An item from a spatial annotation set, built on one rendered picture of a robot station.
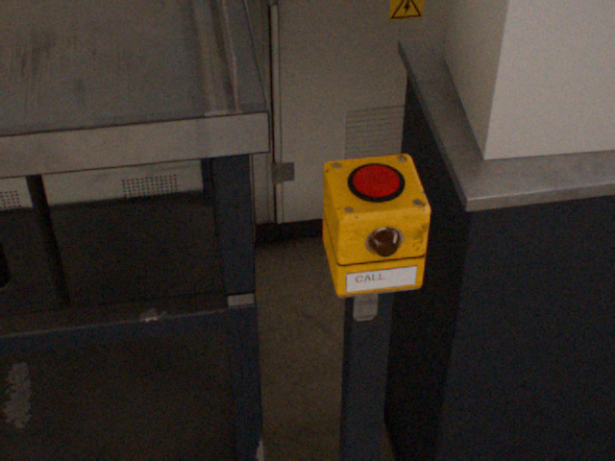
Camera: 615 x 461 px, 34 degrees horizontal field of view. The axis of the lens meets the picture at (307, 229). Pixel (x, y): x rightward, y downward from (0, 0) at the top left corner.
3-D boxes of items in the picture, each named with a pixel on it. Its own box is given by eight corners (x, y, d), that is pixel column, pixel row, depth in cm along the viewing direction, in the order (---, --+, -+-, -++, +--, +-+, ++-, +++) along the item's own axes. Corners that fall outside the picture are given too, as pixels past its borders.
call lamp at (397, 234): (405, 262, 87) (408, 234, 85) (367, 267, 87) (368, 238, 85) (402, 252, 88) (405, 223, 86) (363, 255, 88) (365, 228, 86)
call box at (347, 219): (423, 291, 92) (432, 207, 85) (336, 301, 91) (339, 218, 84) (403, 230, 98) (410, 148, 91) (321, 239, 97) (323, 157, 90)
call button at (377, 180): (403, 205, 87) (404, 190, 86) (357, 209, 87) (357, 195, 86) (393, 175, 90) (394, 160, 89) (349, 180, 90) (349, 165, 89)
